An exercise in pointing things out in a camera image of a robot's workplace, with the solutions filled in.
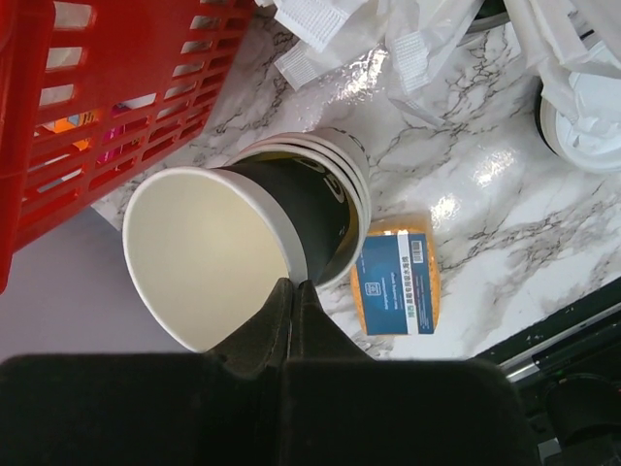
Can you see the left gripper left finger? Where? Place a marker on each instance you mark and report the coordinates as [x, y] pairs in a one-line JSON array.
[[212, 408]]

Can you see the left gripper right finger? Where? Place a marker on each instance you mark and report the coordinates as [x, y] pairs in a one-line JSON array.
[[360, 411]]

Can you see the black paper coffee cup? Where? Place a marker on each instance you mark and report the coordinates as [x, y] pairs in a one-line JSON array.
[[205, 247]]

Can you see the orange sponge blue label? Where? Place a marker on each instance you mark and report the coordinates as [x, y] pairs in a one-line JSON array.
[[396, 283]]

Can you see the stack of paper cups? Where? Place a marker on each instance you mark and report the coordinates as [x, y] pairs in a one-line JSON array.
[[341, 161]]

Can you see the red plastic shopping basket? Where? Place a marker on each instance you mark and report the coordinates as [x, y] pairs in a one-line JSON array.
[[95, 92]]

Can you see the stack of white lids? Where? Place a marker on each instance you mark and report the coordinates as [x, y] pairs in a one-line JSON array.
[[578, 117]]

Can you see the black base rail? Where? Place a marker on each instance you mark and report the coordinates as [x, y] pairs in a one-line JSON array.
[[569, 386]]

